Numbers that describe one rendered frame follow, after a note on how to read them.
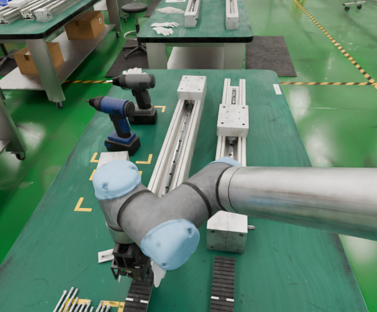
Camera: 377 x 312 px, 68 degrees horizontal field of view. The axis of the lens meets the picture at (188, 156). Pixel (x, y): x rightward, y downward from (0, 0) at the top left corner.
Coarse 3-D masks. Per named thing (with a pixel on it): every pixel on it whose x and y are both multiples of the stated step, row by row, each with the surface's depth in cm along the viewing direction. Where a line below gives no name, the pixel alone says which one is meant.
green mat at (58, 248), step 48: (96, 144) 114; (144, 144) 113; (288, 144) 110; (48, 192) 94; (48, 240) 80; (96, 240) 79; (288, 240) 78; (336, 240) 77; (0, 288) 70; (48, 288) 69; (96, 288) 69; (192, 288) 68; (240, 288) 68; (288, 288) 68; (336, 288) 67
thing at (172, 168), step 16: (176, 112) 115; (192, 112) 115; (176, 128) 108; (192, 128) 106; (176, 144) 103; (192, 144) 102; (160, 160) 92; (176, 160) 96; (160, 176) 87; (176, 176) 86; (160, 192) 87
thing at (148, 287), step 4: (132, 280) 66; (132, 284) 66; (136, 284) 66; (140, 284) 66; (144, 284) 66; (148, 284) 66; (136, 288) 65; (140, 288) 65; (144, 288) 65; (148, 288) 65
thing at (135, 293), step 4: (132, 288) 65; (132, 292) 65; (136, 292) 64; (140, 292) 64; (144, 292) 64; (148, 292) 64; (128, 296) 64; (132, 296) 64; (136, 296) 64; (140, 296) 64; (144, 296) 64; (148, 296) 64; (148, 300) 63
